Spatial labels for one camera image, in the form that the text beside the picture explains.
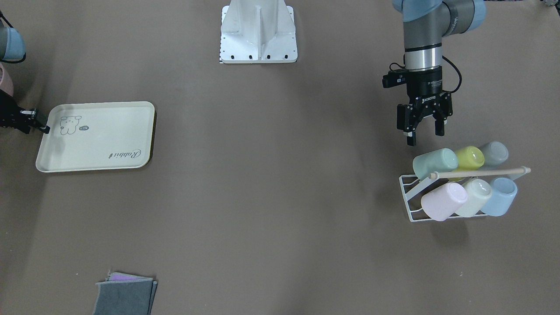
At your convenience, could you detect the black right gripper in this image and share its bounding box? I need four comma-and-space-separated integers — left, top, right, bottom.
0, 94, 50, 134

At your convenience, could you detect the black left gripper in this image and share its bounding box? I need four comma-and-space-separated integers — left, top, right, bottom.
396, 66, 452, 146

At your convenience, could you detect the green cup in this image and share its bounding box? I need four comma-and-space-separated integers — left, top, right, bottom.
413, 148, 459, 180

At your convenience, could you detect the cream rabbit print tray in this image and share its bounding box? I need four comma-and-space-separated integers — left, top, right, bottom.
35, 101, 156, 173

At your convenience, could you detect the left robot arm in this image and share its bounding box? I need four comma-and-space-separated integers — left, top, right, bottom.
382, 0, 487, 146

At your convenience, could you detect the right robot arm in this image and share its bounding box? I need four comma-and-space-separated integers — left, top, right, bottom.
0, 13, 50, 134

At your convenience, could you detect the yellow cup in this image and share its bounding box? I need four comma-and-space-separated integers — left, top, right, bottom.
452, 146, 485, 173

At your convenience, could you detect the grey cup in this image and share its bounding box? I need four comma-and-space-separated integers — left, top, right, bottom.
478, 141, 509, 170

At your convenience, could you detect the pink cup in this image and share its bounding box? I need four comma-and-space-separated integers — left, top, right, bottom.
421, 182, 468, 221

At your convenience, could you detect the cream white cup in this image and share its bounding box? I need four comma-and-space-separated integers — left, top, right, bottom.
455, 178, 492, 217

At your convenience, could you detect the light blue cup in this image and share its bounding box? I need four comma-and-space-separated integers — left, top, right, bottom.
480, 177, 518, 217

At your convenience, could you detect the pink ice bowl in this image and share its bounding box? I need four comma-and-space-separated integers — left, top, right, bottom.
0, 63, 14, 96

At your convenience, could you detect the folded grey cloth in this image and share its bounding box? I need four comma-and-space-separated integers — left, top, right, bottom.
92, 272, 158, 315

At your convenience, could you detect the white wire cup rack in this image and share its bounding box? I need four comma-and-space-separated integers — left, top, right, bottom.
399, 167, 532, 223

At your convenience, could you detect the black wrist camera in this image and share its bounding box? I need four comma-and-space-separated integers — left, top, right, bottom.
382, 69, 408, 88

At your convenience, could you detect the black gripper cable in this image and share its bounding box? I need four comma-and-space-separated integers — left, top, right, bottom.
442, 55, 462, 93

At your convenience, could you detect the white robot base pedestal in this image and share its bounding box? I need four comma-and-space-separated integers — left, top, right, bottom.
219, 0, 298, 64

